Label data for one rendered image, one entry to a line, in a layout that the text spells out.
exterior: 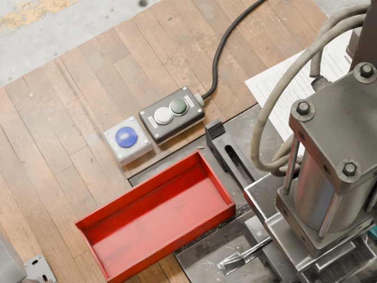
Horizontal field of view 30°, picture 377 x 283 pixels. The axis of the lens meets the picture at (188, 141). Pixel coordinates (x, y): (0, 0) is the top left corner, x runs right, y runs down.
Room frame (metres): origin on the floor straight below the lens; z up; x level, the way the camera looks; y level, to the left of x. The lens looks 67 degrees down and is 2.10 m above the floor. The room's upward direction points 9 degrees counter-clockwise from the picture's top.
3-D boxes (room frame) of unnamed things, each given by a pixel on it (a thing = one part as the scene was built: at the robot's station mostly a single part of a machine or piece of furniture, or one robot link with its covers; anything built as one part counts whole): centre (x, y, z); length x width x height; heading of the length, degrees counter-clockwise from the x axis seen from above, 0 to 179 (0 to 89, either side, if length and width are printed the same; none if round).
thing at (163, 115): (0.55, 0.04, 0.93); 0.03 x 0.03 x 0.02
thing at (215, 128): (0.47, -0.06, 0.95); 0.06 x 0.03 x 0.09; 23
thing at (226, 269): (0.26, -0.05, 0.98); 0.07 x 0.02 x 0.01; 113
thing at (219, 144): (0.41, -0.08, 0.95); 0.15 x 0.03 x 0.10; 23
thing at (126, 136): (0.52, 0.11, 0.93); 0.04 x 0.04 x 0.02
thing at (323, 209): (0.25, -0.15, 1.37); 0.11 x 0.09 x 0.30; 23
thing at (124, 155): (0.52, 0.11, 0.90); 0.07 x 0.07 x 0.06; 23
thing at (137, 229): (0.36, 0.08, 0.93); 0.25 x 0.12 x 0.06; 113
